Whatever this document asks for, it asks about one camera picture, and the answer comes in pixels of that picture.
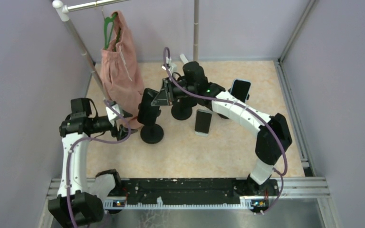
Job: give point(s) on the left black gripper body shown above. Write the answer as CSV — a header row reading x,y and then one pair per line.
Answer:
x,y
118,126

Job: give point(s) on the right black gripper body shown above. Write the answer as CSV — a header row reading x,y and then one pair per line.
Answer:
x,y
170,92

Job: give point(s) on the black phone stand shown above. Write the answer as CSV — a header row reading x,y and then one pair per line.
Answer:
x,y
181,111
151,132
240,95

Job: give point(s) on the black smartphone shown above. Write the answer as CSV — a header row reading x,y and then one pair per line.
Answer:
x,y
147,107

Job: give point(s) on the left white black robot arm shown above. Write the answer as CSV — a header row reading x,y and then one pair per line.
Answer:
x,y
76,203

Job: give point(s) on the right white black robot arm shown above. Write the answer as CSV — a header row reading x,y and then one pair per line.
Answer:
x,y
272,133

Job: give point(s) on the blue-cased smartphone on stand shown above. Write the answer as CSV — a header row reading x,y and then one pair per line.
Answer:
x,y
241,85

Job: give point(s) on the pink hanging garment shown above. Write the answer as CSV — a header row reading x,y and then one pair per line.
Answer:
x,y
120,73

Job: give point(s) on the white-edged smartphone on table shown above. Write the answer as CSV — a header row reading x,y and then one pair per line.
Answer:
x,y
202,122

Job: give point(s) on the green clothes hanger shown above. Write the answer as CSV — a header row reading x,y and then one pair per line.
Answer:
x,y
111,27

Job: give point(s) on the metal clothes rack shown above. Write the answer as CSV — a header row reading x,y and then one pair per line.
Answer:
x,y
63,11

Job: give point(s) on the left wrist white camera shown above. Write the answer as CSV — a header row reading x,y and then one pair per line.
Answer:
x,y
114,112

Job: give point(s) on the wrist white camera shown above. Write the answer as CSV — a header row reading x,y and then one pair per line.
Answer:
x,y
114,112
169,66

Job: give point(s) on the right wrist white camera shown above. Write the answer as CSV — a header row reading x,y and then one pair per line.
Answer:
x,y
169,66

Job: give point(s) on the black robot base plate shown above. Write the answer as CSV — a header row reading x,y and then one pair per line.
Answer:
x,y
192,193

